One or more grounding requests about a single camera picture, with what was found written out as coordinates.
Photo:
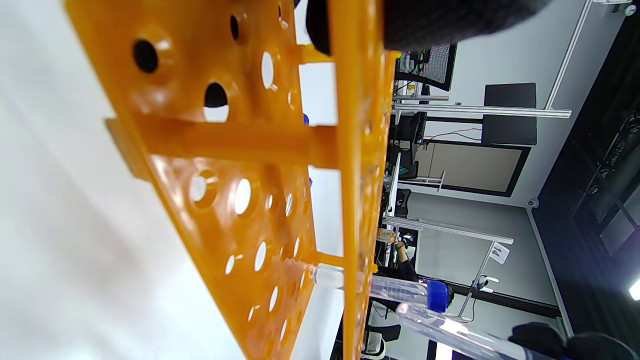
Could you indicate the person's right hand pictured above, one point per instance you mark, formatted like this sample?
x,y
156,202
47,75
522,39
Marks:
x,y
590,347

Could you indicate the aluminium frame beam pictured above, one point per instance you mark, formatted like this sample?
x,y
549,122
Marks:
x,y
500,110
450,230

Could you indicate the black framed beige board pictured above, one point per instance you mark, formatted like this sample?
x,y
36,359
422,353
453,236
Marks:
x,y
470,167

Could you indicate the black wall panel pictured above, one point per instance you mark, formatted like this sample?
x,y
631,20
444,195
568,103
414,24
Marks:
x,y
510,97

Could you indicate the person's left hand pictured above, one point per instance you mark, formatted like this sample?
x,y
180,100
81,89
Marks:
x,y
450,20

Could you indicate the white paper tag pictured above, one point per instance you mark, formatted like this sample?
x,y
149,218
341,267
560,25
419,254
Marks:
x,y
500,253

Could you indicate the black monitor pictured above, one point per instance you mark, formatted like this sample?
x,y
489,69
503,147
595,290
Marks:
x,y
440,65

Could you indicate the orange test tube rack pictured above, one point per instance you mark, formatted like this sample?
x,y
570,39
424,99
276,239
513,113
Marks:
x,y
230,142

